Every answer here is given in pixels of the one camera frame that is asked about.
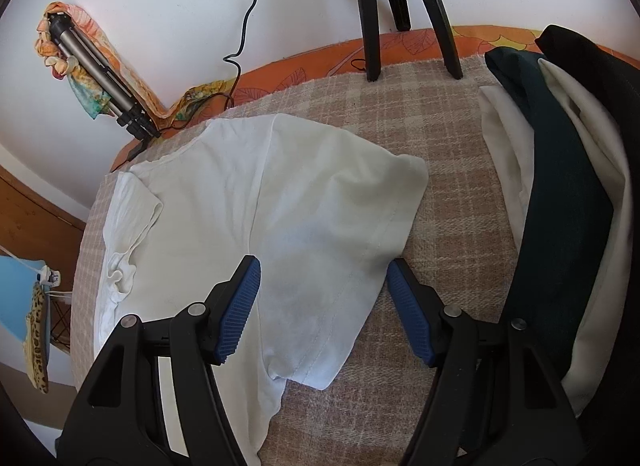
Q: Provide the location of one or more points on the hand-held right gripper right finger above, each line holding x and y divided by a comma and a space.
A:
410, 311

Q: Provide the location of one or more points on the dark teal garment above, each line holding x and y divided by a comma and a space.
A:
560, 246

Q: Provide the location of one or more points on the white power strip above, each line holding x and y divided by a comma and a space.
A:
50, 276

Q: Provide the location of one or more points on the beige plaid blanket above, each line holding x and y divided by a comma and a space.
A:
450, 226

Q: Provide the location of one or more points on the floral scarf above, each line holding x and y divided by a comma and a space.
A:
95, 30

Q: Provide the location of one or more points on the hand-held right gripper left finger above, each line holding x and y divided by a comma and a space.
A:
237, 311

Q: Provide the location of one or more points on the leopard print cloth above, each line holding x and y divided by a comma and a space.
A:
37, 346

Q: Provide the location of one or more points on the orange leaf-print sheet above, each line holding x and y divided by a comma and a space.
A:
310, 65

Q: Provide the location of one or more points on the folded silver tripod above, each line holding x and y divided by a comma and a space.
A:
95, 65

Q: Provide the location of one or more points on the black garment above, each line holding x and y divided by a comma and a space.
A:
575, 50

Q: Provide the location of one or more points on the wooden panel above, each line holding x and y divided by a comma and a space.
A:
35, 216

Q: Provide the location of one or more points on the white t-shirt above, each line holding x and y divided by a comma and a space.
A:
280, 196

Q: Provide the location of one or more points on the light blue board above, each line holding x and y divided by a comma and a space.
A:
15, 296

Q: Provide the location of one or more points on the black mini tripod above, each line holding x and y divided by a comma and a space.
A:
372, 20

